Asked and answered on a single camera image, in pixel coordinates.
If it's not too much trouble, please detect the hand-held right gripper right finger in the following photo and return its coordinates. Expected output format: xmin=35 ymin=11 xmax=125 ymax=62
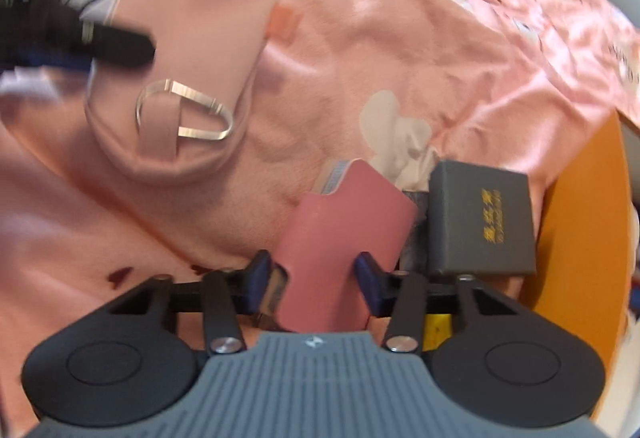
xmin=352 ymin=252 xmax=523 ymax=353

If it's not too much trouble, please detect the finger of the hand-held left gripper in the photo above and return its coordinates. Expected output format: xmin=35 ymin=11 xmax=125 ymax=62
xmin=65 ymin=11 xmax=157 ymax=70

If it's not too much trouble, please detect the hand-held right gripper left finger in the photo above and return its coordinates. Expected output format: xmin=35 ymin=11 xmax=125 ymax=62
xmin=107 ymin=251 xmax=288 ymax=356

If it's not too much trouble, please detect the pink bag with metal ring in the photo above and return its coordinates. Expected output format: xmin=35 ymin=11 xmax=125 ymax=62
xmin=82 ymin=0 xmax=278 ymax=186

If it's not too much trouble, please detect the dark grey gold-print box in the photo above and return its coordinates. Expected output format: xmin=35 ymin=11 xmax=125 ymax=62
xmin=425 ymin=161 xmax=539 ymax=277

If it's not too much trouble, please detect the card deck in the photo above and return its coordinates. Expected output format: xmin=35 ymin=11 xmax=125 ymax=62
xmin=312 ymin=159 xmax=362 ymax=197

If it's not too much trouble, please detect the yellow tape measure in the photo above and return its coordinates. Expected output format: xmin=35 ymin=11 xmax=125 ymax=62
xmin=422 ymin=313 xmax=454 ymax=352

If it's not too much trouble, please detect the pink printed blanket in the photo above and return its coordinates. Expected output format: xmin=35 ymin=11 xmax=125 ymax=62
xmin=0 ymin=0 xmax=640 ymax=421

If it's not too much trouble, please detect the orange cardboard box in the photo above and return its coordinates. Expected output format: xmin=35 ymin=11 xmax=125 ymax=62
xmin=520 ymin=111 xmax=637 ymax=361

